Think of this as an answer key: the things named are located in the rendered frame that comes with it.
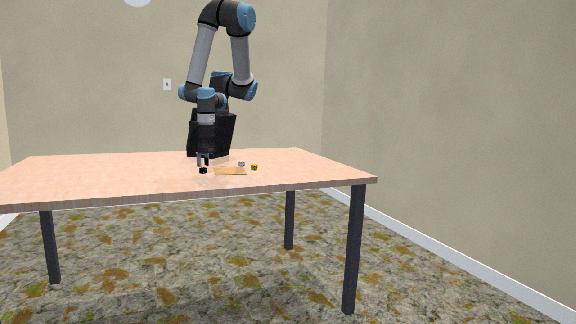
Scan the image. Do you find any tan translucent mat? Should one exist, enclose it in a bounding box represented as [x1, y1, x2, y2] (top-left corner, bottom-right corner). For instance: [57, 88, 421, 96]
[214, 167, 247, 176]

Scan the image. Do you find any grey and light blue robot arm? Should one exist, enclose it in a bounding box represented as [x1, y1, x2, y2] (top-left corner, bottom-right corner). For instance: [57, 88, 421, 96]
[178, 0, 258, 115]

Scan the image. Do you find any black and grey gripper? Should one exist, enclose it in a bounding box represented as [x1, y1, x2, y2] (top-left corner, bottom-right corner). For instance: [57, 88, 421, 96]
[189, 114, 216, 167]

